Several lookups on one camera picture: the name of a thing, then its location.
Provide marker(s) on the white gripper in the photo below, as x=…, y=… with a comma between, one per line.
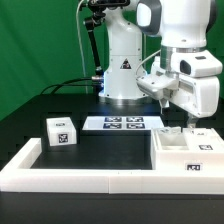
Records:
x=197, y=96

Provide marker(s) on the white cabinet body box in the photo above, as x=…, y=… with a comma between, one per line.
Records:
x=169, y=152

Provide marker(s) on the white cabinet door panel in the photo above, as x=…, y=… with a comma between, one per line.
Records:
x=203, y=139

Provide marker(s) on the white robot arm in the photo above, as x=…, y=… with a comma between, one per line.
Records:
x=163, y=56

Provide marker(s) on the white base tag plate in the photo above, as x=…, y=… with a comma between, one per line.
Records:
x=122, y=123

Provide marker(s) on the small white cube part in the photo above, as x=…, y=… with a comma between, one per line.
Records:
x=61, y=131

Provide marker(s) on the white U-shaped fence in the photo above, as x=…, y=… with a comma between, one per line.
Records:
x=19, y=176

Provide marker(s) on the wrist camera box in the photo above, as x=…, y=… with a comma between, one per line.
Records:
x=154, y=85

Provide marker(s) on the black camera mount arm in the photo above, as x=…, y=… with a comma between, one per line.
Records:
x=98, y=7

